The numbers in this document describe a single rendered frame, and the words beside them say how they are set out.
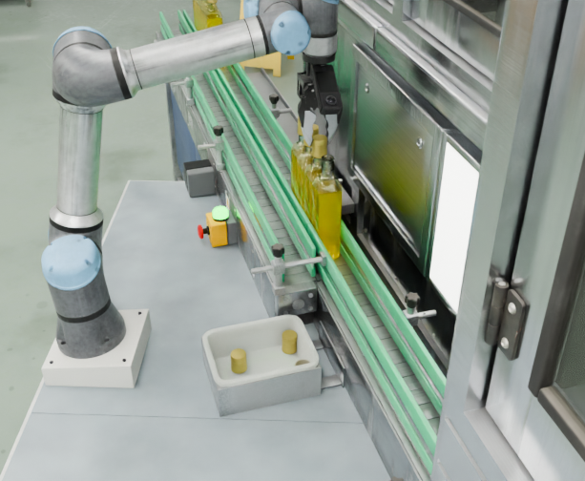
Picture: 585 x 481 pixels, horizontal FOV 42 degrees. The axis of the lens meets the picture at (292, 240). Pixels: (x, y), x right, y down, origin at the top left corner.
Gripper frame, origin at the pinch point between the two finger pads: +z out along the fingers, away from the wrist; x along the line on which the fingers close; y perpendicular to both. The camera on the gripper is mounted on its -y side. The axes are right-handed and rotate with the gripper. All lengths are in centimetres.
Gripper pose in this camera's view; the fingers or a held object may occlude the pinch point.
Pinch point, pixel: (319, 140)
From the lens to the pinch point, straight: 174.3
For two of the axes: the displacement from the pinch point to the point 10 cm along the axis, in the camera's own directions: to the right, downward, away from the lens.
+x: -9.7, 1.3, -1.9
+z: 0.0, 8.2, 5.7
